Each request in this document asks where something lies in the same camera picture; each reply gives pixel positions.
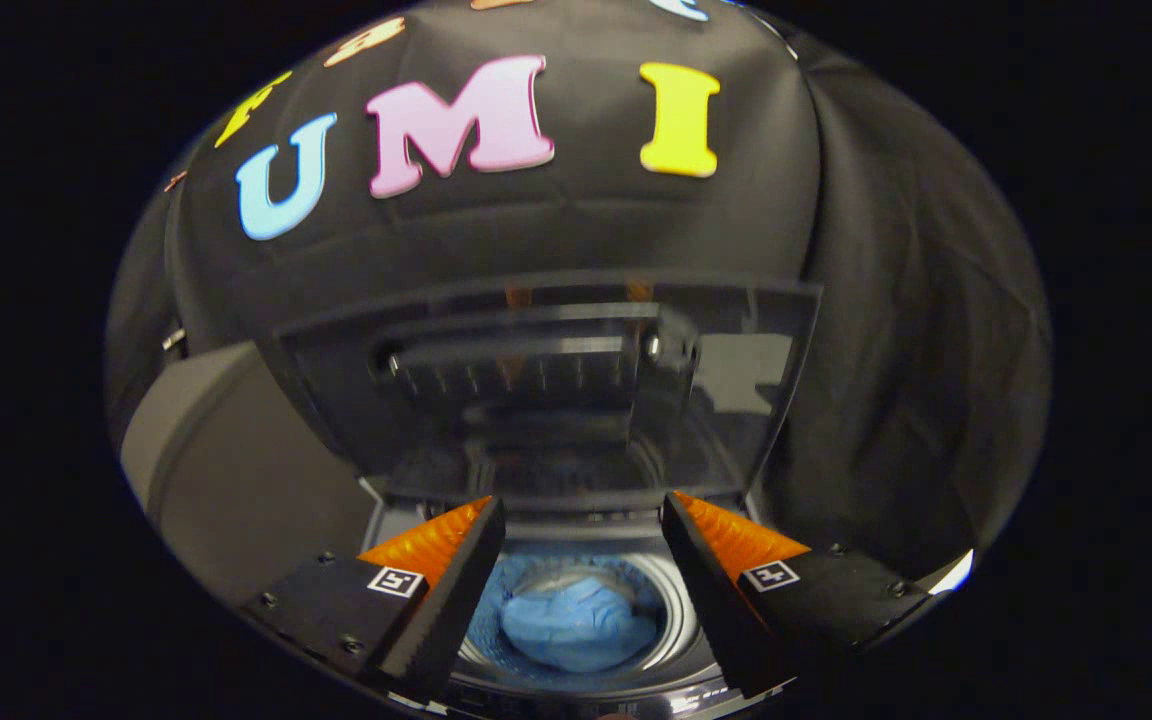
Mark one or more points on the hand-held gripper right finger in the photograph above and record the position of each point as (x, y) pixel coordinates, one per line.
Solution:
(711, 610)

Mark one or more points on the silver clip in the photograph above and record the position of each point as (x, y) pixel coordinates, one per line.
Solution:
(173, 339)

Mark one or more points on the light blue polo shirt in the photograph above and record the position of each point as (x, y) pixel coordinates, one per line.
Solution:
(576, 625)

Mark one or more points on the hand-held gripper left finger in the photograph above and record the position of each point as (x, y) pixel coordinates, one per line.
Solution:
(446, 610)

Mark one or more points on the copper clip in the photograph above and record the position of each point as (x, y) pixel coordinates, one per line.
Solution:
(175, 181)

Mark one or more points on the dark washing machine lid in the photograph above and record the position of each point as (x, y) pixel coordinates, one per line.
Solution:
(716, 400)

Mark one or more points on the grey washing machine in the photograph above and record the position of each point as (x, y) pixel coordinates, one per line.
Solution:
(586, 530)

